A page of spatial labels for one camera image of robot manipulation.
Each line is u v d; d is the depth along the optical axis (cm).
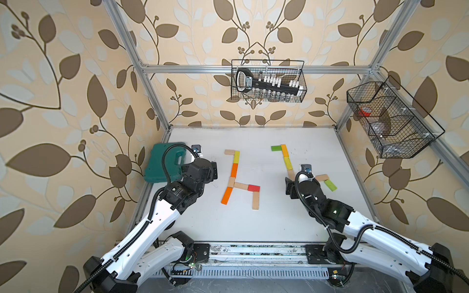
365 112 81
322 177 99
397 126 73
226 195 91
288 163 103
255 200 89
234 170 100
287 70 91
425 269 40
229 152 107
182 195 49
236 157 106
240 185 94
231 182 96
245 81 86
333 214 54
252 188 94
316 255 73
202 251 75
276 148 109
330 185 94
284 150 108
